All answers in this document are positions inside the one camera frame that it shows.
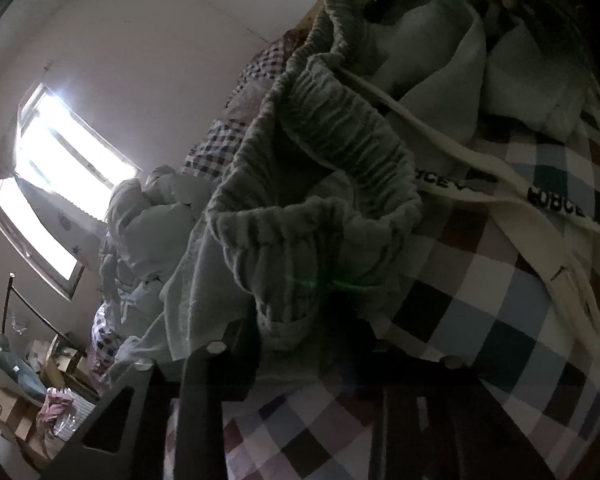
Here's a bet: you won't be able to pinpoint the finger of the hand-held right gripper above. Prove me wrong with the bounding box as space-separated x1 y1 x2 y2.
367 0 406 23

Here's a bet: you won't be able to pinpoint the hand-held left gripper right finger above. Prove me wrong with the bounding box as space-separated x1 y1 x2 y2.
340 305 556 480

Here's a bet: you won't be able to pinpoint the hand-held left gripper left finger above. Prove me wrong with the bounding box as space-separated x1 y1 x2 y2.
45 320 261 480

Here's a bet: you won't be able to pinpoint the grey-green pants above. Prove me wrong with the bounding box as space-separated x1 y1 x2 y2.
107 0 600 396

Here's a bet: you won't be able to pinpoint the black clothes rack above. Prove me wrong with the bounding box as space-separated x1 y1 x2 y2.
2 272 88 361

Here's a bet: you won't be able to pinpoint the checkered bed sheet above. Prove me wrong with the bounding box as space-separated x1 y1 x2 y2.
162 110 600 480

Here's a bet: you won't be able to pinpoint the white laundry basket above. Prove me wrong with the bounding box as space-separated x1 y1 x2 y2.
35 395 98 446

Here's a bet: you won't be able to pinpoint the pink cloth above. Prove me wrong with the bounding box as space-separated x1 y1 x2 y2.
39 389 78 423

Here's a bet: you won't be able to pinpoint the pale green puffy duvet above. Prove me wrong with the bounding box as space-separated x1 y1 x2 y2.
97 165 216 341

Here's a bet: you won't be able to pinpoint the teal dinosaur plush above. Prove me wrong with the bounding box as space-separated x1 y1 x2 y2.
0 332 48 403

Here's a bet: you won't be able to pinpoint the closed cardboard box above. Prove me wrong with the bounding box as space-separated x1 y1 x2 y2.
0 385 36 443

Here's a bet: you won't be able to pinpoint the checkered patchwork quilt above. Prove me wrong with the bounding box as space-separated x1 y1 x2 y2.
90 25 321 376

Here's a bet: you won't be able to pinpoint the white printed curtain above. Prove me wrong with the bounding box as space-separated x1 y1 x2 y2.
17 175 111 266

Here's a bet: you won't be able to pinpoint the window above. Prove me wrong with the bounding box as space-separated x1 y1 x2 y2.
0 82 143 301

